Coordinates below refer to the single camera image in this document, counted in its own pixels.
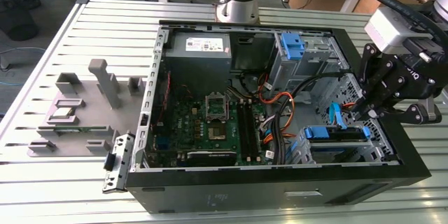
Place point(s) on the hard disk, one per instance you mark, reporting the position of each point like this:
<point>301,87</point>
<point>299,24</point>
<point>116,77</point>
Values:
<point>316,133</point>

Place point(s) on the metal drive cage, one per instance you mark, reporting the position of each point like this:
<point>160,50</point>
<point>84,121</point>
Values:
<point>315,58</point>

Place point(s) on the grey parts rack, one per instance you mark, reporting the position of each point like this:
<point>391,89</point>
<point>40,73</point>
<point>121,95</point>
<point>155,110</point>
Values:
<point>87,129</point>

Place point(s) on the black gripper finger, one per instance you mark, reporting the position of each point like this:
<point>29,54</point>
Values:
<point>420,112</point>
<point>365,64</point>

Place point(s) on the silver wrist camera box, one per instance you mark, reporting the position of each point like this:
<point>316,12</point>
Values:
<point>392,32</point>

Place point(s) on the green RAM stick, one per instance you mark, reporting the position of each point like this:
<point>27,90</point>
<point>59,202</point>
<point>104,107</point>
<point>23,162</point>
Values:
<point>76,129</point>

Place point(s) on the metal disk bay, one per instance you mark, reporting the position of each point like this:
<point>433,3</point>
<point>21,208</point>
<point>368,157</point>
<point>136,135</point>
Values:
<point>336,144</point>

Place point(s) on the silver CPU chip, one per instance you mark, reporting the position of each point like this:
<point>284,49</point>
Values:
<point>61,113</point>

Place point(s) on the green motherboard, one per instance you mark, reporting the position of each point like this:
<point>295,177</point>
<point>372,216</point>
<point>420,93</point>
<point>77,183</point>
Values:
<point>188,129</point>

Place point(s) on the black mesh waste bin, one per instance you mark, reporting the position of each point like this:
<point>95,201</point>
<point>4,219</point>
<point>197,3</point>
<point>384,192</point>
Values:
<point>17,24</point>

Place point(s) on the grey power supply unit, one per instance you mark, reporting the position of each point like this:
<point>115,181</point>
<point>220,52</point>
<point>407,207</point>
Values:
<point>196,72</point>

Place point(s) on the black RAM slot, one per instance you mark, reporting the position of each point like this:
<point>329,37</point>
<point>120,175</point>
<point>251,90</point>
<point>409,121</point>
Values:
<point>251,129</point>
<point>245,129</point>

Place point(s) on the empty blue drive carrier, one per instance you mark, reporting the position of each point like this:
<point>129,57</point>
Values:
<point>292,48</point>

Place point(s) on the black PC case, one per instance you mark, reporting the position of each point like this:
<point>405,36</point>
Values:
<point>244,190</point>

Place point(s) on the CPU socket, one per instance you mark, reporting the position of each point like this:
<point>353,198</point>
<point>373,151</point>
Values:
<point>216,132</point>

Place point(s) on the black graphics card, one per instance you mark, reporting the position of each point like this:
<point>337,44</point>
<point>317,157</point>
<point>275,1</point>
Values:
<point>209,155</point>

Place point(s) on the metal card retention bracket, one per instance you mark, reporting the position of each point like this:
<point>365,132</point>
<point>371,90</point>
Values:
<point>119,161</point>

